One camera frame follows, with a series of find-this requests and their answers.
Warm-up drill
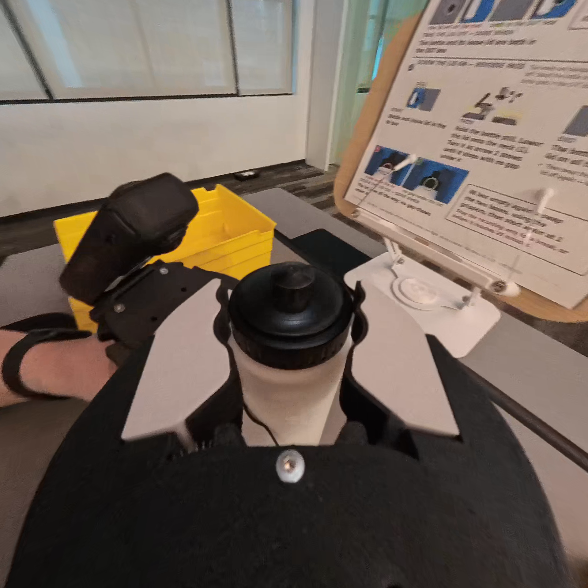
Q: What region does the wooden display board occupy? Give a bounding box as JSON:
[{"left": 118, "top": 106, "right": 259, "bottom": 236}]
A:
[{"left": 333, "top": 0, "right": 588, "bottom": 322}]

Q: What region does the black bottle lid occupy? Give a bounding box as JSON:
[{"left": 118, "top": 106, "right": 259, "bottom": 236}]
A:
[{"left": 228, "top": 262, "right": 354, "bottom": 370}]

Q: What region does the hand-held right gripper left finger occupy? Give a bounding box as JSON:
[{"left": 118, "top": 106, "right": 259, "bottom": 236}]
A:
[{"left": 121, "top": 278, "right": 244, "bottom": 450}]

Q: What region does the white stand base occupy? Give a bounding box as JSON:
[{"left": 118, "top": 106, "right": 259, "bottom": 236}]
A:
[{"left": 345, "top": 239, "right": 501, "bottom": 359}]

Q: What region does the person's left hand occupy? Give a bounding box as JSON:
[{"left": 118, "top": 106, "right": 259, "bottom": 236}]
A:
[{"left": 18, "top": 337, "right": 119, "bottom": 400}]

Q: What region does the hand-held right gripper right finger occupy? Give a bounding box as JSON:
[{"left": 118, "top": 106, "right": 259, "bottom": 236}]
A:
[{"left": 341, "top": 280, "right": 461, "bottom": 446}]

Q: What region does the printed instruction sheet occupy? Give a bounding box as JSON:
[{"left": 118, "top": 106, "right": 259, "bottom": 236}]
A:
[{"left": 345, "top": 0, "right": 588, "bottom": 309}]

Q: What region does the yellow plastic bin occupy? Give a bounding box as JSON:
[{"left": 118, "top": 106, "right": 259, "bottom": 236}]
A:
[{"left": 54, "top": 184, "right": 277, "bottom": 334}]

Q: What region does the white plastic bottle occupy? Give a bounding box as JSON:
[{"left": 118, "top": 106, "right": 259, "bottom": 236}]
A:
[{"left": 234, "top": 331, "right": 352, "bottom": 446}]

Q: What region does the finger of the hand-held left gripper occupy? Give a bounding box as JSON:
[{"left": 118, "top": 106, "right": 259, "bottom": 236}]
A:
[{"left": 241, "top": 397, "right": 279, "bottom": 447}]

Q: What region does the window frame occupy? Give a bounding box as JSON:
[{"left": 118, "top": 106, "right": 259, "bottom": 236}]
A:
[{"left": 0, "top": 0, "right": 295, "bottom": 105}]

